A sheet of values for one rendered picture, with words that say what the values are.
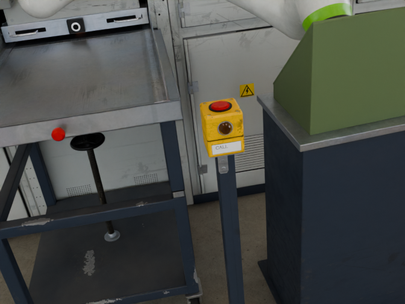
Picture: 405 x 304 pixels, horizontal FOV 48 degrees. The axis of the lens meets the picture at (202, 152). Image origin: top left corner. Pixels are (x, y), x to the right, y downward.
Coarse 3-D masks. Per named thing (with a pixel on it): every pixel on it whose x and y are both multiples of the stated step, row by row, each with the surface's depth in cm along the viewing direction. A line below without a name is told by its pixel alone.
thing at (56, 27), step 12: (108, 12) 170; (120, 12) 171; (132, 12) 172; (144, 12) 172; (24, 24) 168; (36, 24) 168; (48, 24) 169; (60, 24) 170; (84, 24) 171; (96, 24) 172; (108, 24) 172; (120, 24) 173; (132, 24) 174; (24, 36) 170; (36, 36) 170; (48, 36) 171
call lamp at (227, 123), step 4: (220, 124) 94; (224, 124) 93; (228, 124) 94; (232, 124) 94; (220, 128) 94; (224, 128) 93; (228, 128) 93; (232, 128) 95; (220, 132) 94; (224, 132) 94; (228, 132) 94
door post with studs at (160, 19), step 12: (156, 0) 168; (156, 12) 170; (156, 24) 172; (168, 24) 173; (168, 36) 175; (168, 48) 177; (180, 120) 194; (180, 132) 196; (180, 144) 199; (180, 156) 202
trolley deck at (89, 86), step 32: (160, 32) 168; (32, 64) 151; (64, 64) 148; (96, 64) 145; (128, 64) 142; (0, 96) 129; (32, 96) 127; (64, 96) 124; (96, 96) 122; (128, 96) 120; (0, 128) 111; (32, 128) 113; (64, 128) 114; (96, 128) 115
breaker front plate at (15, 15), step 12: (84, 0) 168; (96, 0) 169; (108, 0) 169; (120, 0) 170; (132, 0) 171; (12, 12) 166; (24, 12) 167; (60, 12) 169; (72, 12) 169; (84, 12) 170; (96, 12) 171; (12, 24) 168
